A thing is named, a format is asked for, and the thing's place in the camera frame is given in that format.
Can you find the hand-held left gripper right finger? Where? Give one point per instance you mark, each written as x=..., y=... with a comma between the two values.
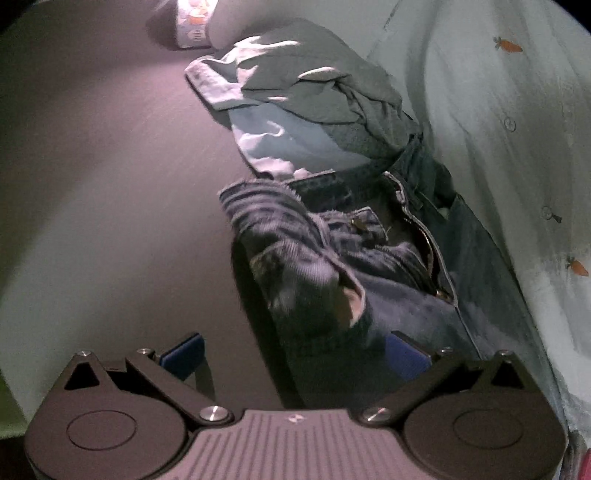
x=406, y=357

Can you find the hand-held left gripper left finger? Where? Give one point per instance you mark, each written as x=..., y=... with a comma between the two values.
x=182, y=357

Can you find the blue denim jeans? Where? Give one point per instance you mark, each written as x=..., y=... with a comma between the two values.
x=461, y=258

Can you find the dark blue striped sweater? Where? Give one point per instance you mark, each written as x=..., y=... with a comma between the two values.
x=277, y=221

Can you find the pink cloth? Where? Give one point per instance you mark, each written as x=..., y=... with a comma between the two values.
x=581, y=457

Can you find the light blue shirt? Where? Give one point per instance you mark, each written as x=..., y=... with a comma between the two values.
x=286, y=143

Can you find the grey-green garment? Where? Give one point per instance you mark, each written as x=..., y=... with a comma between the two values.
x=314, y=92

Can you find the patterned cloth item far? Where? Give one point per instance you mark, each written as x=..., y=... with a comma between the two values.
x=194, y=23

